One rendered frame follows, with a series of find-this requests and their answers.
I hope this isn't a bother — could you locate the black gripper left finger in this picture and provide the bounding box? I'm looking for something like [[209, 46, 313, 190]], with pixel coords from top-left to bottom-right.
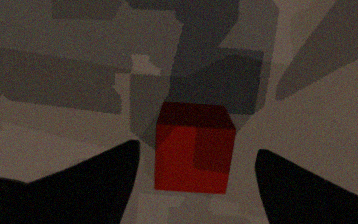
[[0, 140, 140, 224]]

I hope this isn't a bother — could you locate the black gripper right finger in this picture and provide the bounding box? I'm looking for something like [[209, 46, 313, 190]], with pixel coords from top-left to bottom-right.
[[255, 149, 358, 224]]

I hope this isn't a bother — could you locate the red cube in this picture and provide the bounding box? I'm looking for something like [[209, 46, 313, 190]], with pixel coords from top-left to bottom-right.
[[154, 101, 236, 195]]

